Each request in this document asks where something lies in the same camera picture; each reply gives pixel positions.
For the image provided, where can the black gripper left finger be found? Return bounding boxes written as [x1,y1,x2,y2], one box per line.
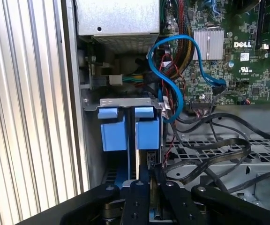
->
[15,180,151,225]

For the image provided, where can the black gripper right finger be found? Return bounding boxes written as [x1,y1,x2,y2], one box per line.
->
[153,163,270,225]

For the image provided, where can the hard disk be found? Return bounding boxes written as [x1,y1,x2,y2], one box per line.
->
[97,106,164,188]

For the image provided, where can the metal disk bay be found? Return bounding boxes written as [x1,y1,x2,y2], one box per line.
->
[82,97,165,182]

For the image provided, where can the black RAM slot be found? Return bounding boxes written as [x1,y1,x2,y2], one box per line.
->
[255,0,270,51]

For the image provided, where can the grey metal PC case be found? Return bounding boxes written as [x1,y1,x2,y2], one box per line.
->
[60,0,270,225]

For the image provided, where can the white power connector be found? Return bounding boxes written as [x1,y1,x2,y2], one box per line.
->
[109,74,124,86]

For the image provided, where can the green Dell motherboard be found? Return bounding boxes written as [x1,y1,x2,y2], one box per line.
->
[158,0,270,111]

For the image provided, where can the silver ribbed heat sink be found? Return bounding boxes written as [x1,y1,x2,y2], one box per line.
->
[193,29,225,61]

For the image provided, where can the grey metal power supply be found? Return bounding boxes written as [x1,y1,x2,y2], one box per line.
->
[75,0,161,55]

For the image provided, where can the flat black power wire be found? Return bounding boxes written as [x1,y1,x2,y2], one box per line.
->
[162,137,252,186]

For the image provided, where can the black multicolour wire connector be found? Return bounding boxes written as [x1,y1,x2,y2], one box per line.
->
[188,99,216,118]

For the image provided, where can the round black cable bundle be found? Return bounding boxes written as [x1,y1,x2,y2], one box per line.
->
[171,112,270,195]

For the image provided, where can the thin red black wires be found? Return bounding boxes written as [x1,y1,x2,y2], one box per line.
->
[158,53,187,168]

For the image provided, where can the blue flat data wire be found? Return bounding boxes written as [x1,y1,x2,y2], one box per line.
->
[148,34,227,124]

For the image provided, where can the sleeved yellow black wire bundle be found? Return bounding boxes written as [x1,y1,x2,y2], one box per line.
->
[176,0,196,75]

